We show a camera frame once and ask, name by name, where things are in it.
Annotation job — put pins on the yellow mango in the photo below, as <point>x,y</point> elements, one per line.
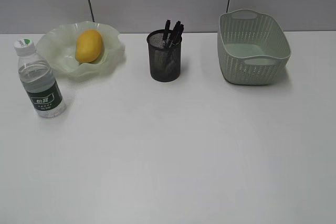
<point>88,46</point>

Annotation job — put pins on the black marker pen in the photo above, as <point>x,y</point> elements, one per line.
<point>178,37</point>
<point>166,34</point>
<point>173,34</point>

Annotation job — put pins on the black marker pen front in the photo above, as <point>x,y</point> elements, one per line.
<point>166,34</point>

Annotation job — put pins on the black mesh pen holder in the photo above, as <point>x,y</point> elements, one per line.
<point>165,63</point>

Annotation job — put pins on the light green woven basket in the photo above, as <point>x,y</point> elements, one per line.
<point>252,48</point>

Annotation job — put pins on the frosted green wavy plate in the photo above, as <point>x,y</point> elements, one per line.
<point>58,47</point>

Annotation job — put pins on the clear water bottle green label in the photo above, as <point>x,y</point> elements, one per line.
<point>38,80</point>

